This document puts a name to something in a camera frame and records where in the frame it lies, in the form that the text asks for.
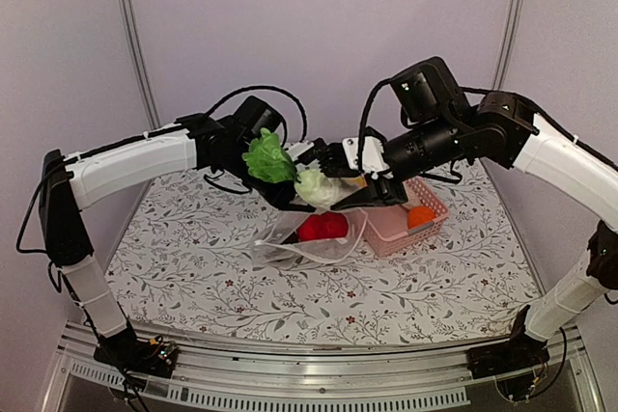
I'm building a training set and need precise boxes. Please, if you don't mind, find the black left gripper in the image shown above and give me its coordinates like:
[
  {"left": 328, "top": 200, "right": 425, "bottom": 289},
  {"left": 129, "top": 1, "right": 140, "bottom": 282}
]
[{"left": 226, "top": 141, "right": 319, "bottom": 213}]

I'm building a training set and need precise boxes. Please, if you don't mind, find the red toy strawberry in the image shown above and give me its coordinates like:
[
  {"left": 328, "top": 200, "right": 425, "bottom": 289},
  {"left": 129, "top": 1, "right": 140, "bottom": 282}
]
[{"left": 319, "top": 211, "right": 349, "bottom": 239}]

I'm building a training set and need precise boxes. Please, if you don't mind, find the white toy radish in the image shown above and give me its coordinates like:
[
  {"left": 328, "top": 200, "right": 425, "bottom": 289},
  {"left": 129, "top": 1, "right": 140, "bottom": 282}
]
[{"left": 242, "top": 127, "right": 351, "bottom": 209}]

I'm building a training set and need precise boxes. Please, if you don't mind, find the clear zip top bag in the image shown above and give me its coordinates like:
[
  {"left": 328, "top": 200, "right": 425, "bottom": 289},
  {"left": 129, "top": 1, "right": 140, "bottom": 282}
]
[{"left": 250, "top": 209, "right": 368, "bottom": 265}]

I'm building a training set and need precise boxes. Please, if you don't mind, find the red toy tomato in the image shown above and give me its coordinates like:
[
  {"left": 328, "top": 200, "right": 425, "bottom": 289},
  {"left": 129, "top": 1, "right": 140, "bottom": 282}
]
[{"left": 296, "top": 215, "right": 323, "bottom": 242}]

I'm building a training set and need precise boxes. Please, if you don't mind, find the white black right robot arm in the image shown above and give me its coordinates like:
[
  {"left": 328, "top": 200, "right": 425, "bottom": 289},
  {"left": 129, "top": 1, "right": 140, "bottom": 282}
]
[{"left": 334, "top": 56, "right": 617, "bottom": 370}]

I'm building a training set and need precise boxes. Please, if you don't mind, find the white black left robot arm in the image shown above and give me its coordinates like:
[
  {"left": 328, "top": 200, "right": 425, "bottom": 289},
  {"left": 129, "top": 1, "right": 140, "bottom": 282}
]
[{"left": 39, "top": 96, "right": 304, "bottom": 368}]

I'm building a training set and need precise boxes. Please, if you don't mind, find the pink plastic basket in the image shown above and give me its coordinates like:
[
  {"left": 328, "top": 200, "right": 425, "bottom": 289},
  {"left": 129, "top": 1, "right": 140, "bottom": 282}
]
[{"left": 363, "top": 178, "right": 449, "bottom": 258}]

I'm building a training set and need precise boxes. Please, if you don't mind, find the orange toy fruit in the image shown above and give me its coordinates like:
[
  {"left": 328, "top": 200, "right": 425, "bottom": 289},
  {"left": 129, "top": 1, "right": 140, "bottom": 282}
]
[{"left": 407, "top": 206, "right": 436, "bottom": 230}]

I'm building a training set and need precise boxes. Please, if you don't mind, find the floral patterned table mat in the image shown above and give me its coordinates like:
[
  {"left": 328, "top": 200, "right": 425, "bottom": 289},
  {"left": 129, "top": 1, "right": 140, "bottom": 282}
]
[{"left": 106, "top": 163, "right": 539, "bottom": 344}]

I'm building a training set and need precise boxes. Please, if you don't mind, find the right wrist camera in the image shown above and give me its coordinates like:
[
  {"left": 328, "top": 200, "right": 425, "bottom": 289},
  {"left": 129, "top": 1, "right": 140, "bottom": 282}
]
[{"left": 318, "top": 136, "right": 391, "bottom": 179}]

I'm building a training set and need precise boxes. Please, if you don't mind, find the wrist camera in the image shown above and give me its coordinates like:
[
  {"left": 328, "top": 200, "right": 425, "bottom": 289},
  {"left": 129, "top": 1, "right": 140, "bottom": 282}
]
[
  {"left": 318, "top": 136, "right": 391, "bottom": 179},
  {"left": 285, "top": 138, "right": 327, "bottom": 165}
]

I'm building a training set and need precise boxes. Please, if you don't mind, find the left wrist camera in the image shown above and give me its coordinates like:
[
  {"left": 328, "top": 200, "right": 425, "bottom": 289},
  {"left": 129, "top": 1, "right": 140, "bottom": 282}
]
[{"left": 285, "top": 138, "right": 327, "bottom": 165}]

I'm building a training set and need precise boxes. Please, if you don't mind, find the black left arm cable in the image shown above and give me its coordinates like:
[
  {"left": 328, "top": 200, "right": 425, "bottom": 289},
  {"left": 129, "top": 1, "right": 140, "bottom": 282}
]
[{"left": 207, "top": 86, "right": 309, "bottom": 143}]

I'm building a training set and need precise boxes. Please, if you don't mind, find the aluminium front rail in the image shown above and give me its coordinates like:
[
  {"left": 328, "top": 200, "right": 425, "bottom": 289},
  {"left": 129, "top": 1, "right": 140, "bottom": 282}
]
[{"left": 41, "top": 322, "right": 608, "bottom": 411}]

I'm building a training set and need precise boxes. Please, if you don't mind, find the left aluminium frame post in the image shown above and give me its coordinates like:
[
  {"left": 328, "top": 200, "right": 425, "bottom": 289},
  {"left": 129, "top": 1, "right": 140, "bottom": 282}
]
[{"left": 108, "top": 0, "right": 169, "bottom": 155}]

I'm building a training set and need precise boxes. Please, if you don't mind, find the aluminium frame post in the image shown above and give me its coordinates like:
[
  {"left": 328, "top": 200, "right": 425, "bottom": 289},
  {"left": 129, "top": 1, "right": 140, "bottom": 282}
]
[
  {"left": 108, "top": 0, "right": 169, "bottom": 155},
  {"left": 491, "top": 0, "right": 524, "bottom": 91}
]

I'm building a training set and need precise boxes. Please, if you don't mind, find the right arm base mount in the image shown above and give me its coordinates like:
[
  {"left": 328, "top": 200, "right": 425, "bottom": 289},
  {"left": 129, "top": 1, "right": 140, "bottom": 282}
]
[{"left": 465, "top": 335, "right": 549, "bottom": 379}]

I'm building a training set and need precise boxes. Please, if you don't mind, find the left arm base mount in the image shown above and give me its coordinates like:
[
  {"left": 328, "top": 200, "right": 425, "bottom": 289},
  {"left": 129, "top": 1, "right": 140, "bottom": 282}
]
[{"left": 94, "top": 328, "right": 180, "bottom": 379}]

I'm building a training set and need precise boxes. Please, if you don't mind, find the right aluminium frame post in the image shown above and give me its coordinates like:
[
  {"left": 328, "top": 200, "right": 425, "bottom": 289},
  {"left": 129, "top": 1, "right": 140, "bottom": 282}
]
[{"left": 491, "top": 0, "right": 524, "bottom": 91}]

